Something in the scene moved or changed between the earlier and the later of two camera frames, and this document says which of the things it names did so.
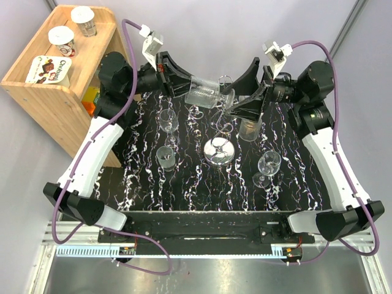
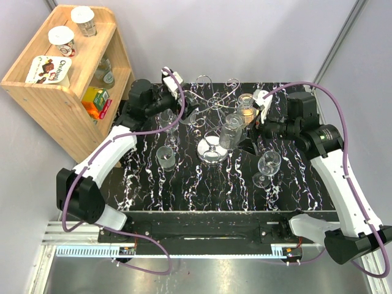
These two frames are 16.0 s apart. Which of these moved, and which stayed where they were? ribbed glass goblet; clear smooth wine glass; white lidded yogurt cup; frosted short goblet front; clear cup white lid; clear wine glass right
Moved: frosted short goblet front; ribbed glass goblet
Stayed: clear smooth wine glass; clear cup white lid; clear wine glass right; white lidded yogurt cup
